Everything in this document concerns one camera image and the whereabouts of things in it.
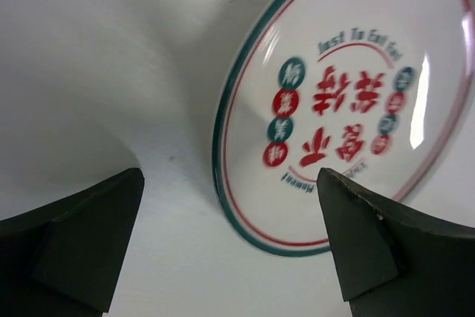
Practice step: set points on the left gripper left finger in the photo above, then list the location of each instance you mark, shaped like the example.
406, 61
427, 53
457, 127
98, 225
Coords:
64, 258

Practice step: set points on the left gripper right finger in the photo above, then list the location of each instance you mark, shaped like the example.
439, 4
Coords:
392, 260

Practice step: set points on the white plate red characters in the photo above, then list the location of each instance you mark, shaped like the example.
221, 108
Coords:
370, 88

